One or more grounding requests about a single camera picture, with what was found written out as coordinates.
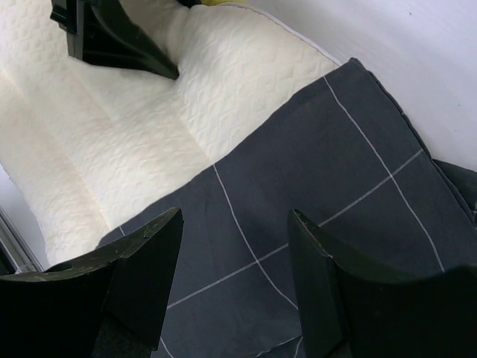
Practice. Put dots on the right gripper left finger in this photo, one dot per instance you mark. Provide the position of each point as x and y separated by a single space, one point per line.
110 302

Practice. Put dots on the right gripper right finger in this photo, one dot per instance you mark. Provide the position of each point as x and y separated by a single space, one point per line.
353 306

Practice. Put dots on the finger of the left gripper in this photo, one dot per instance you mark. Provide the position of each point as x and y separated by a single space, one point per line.
100 33

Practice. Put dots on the cream yellow pillow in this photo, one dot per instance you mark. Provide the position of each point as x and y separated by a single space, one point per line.
91 147

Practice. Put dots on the dark grey plaid pillowcase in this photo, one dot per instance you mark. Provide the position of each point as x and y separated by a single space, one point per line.
342 152

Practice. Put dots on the aluminium rail right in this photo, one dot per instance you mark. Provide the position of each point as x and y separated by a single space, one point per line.
16 256

